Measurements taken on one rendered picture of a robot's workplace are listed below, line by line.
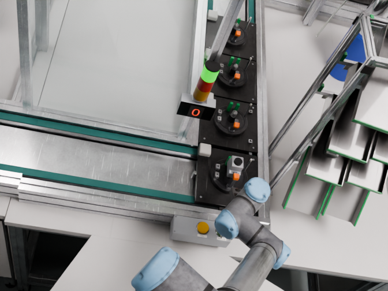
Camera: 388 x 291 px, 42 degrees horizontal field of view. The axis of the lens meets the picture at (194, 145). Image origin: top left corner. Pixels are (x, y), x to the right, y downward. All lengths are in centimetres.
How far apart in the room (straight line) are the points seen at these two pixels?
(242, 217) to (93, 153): 70
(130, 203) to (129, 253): 17
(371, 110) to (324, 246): 70
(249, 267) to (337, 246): 85
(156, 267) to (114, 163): 86
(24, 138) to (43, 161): 11
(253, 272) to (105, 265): 67
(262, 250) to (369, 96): 55
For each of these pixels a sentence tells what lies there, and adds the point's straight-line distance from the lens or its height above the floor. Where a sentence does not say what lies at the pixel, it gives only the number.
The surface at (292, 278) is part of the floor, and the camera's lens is 294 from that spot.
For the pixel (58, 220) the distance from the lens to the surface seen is 183.
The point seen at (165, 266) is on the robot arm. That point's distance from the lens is 108.
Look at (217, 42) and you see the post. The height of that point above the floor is 150.
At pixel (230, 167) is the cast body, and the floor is 107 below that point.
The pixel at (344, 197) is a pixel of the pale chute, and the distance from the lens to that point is 195.
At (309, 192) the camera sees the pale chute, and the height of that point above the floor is 105.
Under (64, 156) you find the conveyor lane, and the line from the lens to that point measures 188.
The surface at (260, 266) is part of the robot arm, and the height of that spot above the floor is 140.
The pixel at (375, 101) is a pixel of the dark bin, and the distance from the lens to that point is 155.
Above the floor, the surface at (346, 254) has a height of 86.
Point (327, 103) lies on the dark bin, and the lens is 177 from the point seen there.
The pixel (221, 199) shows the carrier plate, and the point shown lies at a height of 97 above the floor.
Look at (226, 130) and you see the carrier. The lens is 197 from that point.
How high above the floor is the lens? 253
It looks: 55 degrees down
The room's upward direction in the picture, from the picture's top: 25 degrees clockwise
